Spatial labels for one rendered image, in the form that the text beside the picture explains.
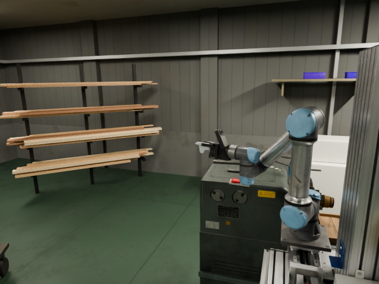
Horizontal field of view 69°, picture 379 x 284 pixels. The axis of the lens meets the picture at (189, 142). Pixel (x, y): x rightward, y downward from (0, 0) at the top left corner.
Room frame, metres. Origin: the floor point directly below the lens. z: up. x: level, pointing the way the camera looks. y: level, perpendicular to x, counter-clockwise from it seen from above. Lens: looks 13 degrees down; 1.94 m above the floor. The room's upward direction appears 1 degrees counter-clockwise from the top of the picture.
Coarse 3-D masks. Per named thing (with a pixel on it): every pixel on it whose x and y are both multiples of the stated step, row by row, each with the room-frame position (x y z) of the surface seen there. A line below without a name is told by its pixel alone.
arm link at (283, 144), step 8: (288, 136) 1.29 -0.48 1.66; (272, 144) 1.37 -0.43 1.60; (280, 144) 1.32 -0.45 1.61; (288, 144) 1.29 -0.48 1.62; (264, 152) 1.39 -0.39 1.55; (272, 152) 1.34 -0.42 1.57; (280, 152) 1.32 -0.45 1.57; (264, 160) 1.37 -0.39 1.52; (272, 160) 1.35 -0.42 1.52; (264, 168) 1.38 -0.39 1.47
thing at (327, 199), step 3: (324, 195) 1.79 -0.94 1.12; (324, 198) 1.77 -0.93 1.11; (327, 198) 1.77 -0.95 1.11; (330, 198) 1.77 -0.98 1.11; (333, 198) 1.77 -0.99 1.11; (324, 201) 1.75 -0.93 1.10; (327, 201) 1.75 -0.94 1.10; (330, 201) 1.76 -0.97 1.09; (333, 201) 1.75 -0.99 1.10; (321, 204) 1.77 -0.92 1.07; (324, 204) 1.75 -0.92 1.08; (327, 204) 1.75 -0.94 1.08; (330, 204) 1.75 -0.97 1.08; (333, 204) 1.74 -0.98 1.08; (327, 207) 1.76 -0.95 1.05; (330, 207) 1.76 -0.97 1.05
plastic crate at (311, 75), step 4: (312, 72) 4.24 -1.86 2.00; (316, 72) 4.22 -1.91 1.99; (320, 72) 4.20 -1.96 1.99; (324, 72) 4.19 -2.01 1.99; (304, 76) 4.29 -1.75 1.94; (308, 76) 4.27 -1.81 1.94; (312, 76) 4.24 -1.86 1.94; (316, 76) 4.23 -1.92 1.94; (320, 76) 4.21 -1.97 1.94; (324, 76) 4.19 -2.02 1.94
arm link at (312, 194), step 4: (312, 192) 1.24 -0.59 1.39; (316, 192) 1.24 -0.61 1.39; (312, 196) 1.20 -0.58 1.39; (316, 196) 1.21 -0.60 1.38; (312, 200) 1.20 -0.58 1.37; (316, 200) 1.21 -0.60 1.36; (312, 204) 1.18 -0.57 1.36; (316, 204) 1.20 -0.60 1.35; (316, 208) 1.19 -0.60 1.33; (316, 212) 1.21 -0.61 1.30; (312, 216) 1.20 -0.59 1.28; (316, 216) 1.21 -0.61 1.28
